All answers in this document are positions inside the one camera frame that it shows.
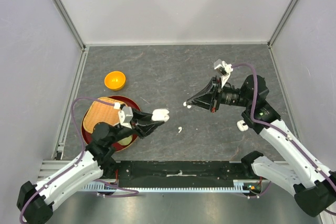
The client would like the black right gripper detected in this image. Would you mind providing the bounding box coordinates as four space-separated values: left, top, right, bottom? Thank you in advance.
187 75 252 112

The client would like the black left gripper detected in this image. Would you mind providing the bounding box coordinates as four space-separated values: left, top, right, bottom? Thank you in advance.
109 107 165 144

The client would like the white oval charging case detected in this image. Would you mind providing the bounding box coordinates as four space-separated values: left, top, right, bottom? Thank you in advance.
151 109 170 122

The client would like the white hooked earbud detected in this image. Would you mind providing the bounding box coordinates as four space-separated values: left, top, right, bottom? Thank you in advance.
183 102 192 109

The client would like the white square charging case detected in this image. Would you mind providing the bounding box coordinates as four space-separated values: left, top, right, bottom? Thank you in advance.
236 120 249 132

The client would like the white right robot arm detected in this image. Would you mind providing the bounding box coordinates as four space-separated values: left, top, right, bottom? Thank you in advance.
183 75 335 217

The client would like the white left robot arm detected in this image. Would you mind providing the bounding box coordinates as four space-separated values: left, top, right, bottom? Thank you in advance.
17 106 169 223

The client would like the pale green mug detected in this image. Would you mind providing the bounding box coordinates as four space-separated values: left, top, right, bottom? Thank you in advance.
118 135 133 146

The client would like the woven bamboo tray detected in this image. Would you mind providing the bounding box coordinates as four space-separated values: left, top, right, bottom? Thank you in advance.
82 97 124 133

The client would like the orange plastic bowl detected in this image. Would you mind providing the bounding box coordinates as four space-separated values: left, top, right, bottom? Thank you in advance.
104 71 126 91

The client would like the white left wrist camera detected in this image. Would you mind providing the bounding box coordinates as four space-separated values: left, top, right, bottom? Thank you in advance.
113 102 133 129

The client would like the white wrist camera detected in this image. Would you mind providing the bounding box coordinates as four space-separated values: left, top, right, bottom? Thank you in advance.
113 102 133 129
213 59 233 88

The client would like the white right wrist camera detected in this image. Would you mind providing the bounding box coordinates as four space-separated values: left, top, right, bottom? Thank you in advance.
213 59 233 88

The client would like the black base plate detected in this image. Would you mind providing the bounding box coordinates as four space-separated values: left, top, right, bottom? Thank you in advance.
102 161 260 188

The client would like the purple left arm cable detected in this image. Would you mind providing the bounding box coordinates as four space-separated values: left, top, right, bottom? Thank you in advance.
18 97 140 223

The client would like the slotted cable duct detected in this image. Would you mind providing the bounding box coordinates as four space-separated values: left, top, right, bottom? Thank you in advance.
79 181 261 193

